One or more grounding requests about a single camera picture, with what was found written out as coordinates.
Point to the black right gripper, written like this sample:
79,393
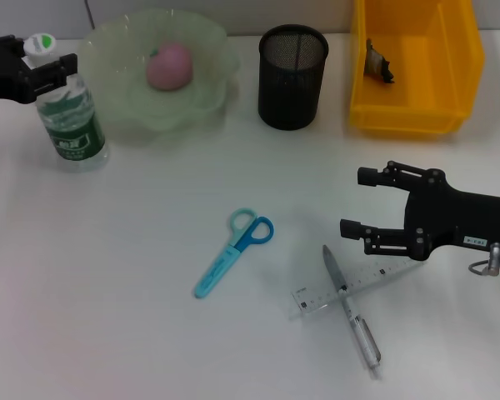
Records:
466,216

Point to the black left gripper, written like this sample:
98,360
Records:
4,71

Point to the clear bottle with green label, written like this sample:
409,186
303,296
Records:
73,133

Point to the pink peach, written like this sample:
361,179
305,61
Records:
168,66

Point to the green plastic wrapper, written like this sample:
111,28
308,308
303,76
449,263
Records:
377,62

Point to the clear plastic ruler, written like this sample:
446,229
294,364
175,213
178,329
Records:
316,298

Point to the blue and teal scissors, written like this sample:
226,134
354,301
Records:
243,235

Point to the black mesh pen holder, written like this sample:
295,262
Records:
291,91

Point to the silver white pen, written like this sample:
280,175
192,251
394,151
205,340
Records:
364,333

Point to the translucent green fruit plate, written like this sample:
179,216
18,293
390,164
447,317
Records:
191,104

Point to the yellow plastic bin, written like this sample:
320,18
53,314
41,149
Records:
433,71

